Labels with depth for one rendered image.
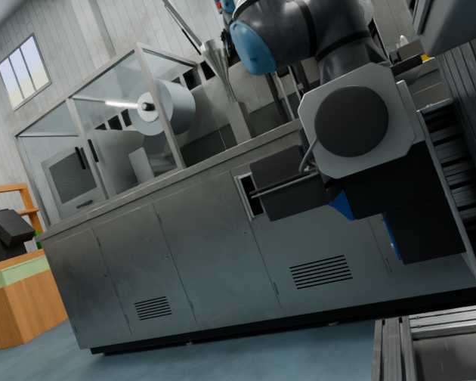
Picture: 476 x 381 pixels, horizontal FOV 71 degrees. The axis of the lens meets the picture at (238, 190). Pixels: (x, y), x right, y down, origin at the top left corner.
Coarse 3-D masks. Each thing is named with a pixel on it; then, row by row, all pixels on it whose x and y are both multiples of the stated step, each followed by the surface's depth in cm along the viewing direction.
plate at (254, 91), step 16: (384, 0) 168; (400, 0) 165; (384, 16) 169; (400, 16) 166; (384, 32) 170; (400, 32) 167; (240, 64) 205; (304, 64) 189; (240, 80) 206; (256, 80) 202; (288, 80) 194; (208, 96) 218; (224, 96) 213; (240, 96) 208; (256, 96) 204; (272, 96) 199; (224, 112) 214
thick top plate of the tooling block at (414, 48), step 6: (414, 42) 134; (420, 42) 133; (402, 48) 136; (408, 48) 135; (414, 48) 134; (420, 48) 133; (402, 54) 136; (408, 54) 136; (414, 54) 135; (420, 54) 135; (402, 60) 137
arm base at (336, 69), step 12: (348, 36) 65; (360, 36) 65; (336, 48) 66; (348, 48) 65; (360, 48) 65; (372, 48) 65; (324, 60) 69; (336, 60) 66; (348, 60) 65; (360, 60) 64; (372, 60) 65; (384, 60) 65; (324, 72) 69; (336, 72) 66; (348, 72) 64
